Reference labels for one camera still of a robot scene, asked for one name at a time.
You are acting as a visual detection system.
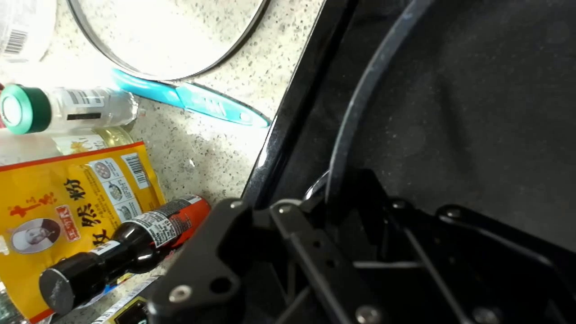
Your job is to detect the small black-capped bottle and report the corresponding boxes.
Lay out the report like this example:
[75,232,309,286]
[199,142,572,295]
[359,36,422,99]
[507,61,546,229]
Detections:
[37,195,213,317]

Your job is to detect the teal kitchen knife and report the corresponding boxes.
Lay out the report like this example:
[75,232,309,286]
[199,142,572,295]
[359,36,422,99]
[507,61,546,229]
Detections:
[109,67,273,130]

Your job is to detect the green-capped white bottle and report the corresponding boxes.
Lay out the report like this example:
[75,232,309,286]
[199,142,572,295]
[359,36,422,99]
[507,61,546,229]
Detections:
[0,83,140,137]

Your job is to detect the large glass pot lid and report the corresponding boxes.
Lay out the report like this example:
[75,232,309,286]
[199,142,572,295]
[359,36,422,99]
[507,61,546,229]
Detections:
[64,0,271,83]

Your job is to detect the yellow spice bag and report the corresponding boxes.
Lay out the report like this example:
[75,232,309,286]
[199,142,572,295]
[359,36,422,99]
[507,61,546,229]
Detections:
[0,141,167,322]

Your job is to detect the black electric stove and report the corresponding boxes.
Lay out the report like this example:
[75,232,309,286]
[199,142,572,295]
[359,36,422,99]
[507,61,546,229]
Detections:
[240,0,576,324]

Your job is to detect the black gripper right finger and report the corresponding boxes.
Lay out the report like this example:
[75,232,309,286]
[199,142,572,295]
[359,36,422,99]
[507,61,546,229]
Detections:
[348,169,576,324]

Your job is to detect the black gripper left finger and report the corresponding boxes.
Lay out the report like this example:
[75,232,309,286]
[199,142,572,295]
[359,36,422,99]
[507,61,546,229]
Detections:
[145,200,384,324]

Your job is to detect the clear spray bottle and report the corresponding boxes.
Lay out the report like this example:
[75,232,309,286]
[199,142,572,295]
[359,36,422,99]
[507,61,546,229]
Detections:
[0,0,59,65]

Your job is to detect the black frying pan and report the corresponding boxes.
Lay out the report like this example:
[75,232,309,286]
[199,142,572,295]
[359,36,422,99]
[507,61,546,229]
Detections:
[323,0,576,254]

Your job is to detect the tall clear oil bottle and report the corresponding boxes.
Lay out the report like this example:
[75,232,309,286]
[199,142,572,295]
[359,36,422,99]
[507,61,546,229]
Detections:
[0,124,136,168]

